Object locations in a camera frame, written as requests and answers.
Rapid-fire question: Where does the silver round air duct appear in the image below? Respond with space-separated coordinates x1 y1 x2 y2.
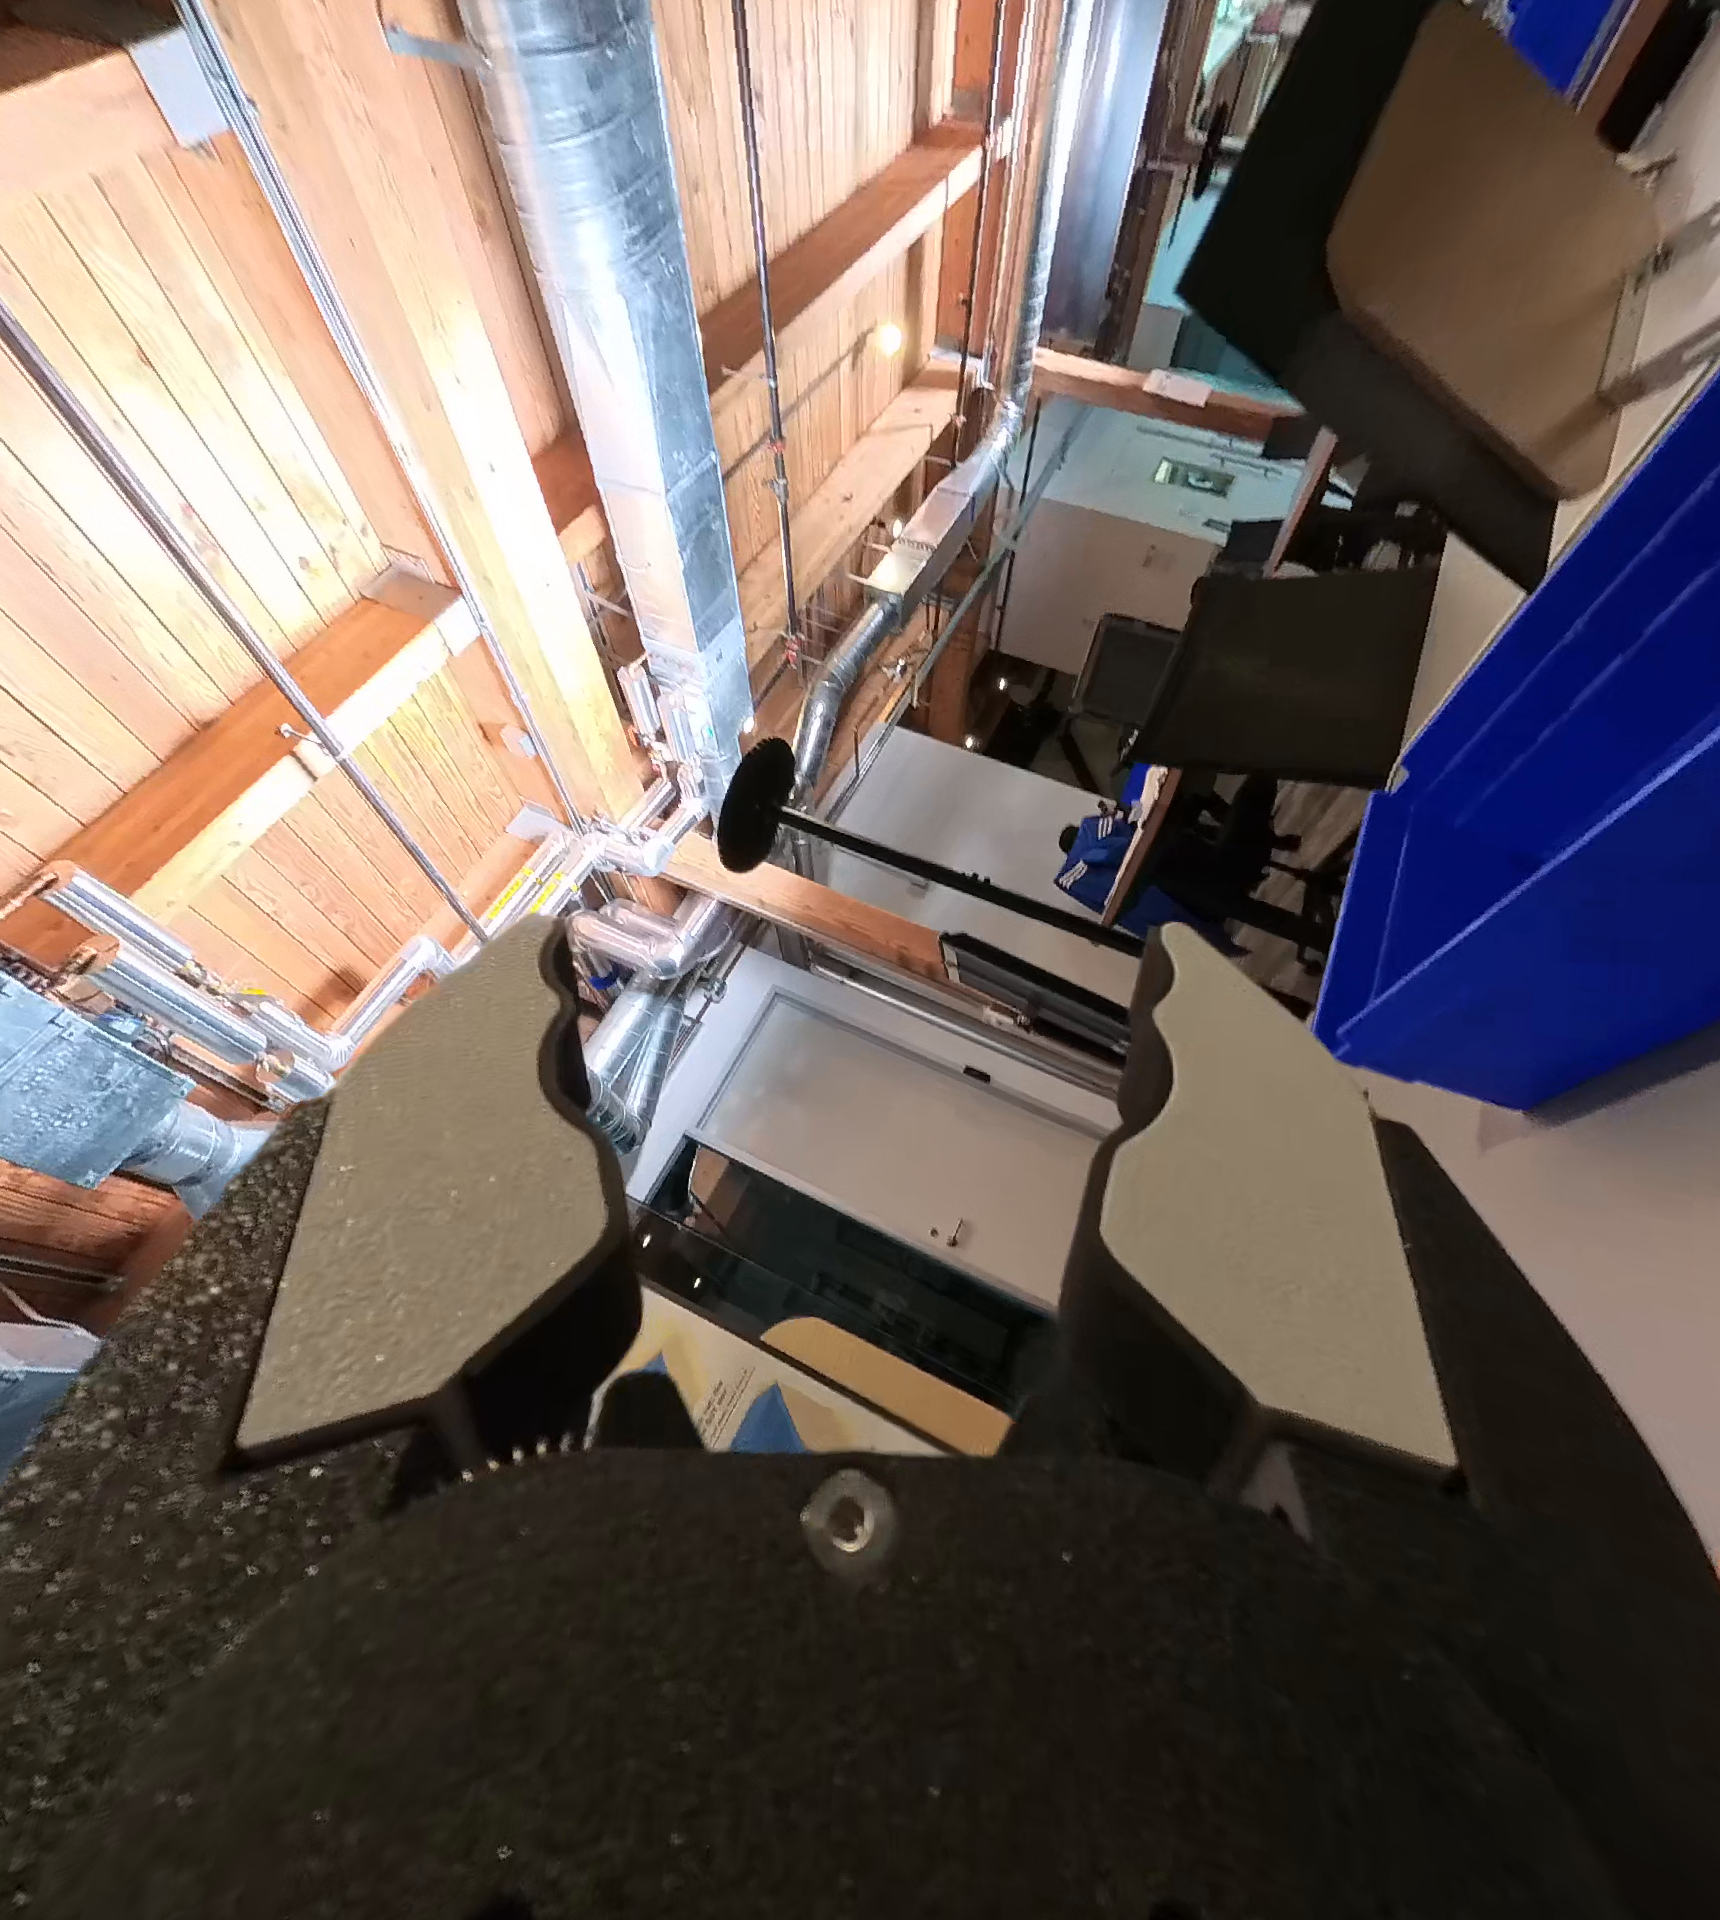
462 0 757 751

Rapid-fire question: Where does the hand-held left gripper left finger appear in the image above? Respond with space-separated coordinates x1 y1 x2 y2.
222 914 647 1479

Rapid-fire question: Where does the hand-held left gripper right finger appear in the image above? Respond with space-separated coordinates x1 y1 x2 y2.
1010 918 1461 1502

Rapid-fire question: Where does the blue white jacket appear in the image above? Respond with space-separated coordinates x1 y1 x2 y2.
1054 815 1154 924

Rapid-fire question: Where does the black disc on pole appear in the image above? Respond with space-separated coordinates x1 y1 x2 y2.
715 742 1147 954

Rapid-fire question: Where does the blue plastic bin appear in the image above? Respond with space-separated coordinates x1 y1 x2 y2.
1314 283 1720 1116

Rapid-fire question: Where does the grey metal duct box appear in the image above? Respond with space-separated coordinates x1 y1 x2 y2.
0 914 277 1201

